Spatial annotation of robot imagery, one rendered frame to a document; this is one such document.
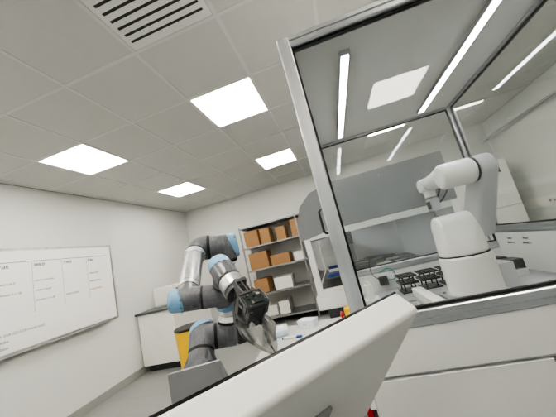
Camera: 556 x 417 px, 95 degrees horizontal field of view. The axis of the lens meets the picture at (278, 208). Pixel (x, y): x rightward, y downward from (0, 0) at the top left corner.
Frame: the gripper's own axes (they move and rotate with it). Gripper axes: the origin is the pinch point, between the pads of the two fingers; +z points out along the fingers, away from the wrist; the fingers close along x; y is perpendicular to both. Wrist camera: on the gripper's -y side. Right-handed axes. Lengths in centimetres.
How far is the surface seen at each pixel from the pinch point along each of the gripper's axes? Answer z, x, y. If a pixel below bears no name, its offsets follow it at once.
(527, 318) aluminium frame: 31, 51, 17
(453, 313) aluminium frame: 19.7, 40.5, 13.0
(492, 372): 31, 43, 4
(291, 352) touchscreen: 16.2, -12.1, 26.0
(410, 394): 22.1, 29.0, -6.9
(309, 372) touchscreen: 19.3, -11.6, 26.0
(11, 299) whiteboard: -279, -118, -180
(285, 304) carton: -248, 245, -308
